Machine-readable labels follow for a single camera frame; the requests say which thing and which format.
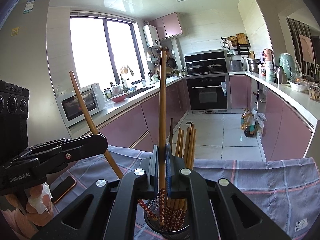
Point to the person left hand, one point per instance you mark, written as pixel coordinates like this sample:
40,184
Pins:
38,210

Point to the white microwave oven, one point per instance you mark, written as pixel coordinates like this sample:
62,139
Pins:
70,108

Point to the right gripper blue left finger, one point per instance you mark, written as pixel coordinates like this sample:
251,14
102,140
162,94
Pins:
150,166

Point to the black wok on stove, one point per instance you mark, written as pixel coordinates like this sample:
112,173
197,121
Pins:
195,69

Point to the steel stock pot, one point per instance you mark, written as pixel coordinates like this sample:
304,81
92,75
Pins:
253,65

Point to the pink wall cabinet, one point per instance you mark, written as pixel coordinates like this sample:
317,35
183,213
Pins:
167,26

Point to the blue plaid tablecloth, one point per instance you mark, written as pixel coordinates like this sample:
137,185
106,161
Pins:
287,191

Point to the cooking oil bottle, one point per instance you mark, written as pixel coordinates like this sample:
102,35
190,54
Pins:
248,123

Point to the smartphone orange case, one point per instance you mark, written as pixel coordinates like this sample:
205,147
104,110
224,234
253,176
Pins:
62,189

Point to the black wall rack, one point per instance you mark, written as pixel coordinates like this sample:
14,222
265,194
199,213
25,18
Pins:
236,45

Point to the built-in black oven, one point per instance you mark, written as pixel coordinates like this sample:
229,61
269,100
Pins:
209,92

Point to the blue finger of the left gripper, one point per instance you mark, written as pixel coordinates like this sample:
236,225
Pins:
85,147
50,147

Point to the black mesh utensil holder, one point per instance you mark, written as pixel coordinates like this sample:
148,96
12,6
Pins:
171,228

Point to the white water heater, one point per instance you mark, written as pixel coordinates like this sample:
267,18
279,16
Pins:
151,36

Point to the gold chopstick red end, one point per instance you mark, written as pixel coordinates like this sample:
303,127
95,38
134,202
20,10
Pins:
162,137

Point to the pink bowl on counter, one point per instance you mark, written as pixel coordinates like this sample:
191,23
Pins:
119,98

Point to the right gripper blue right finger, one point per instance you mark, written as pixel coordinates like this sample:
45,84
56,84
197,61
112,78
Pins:
175,182

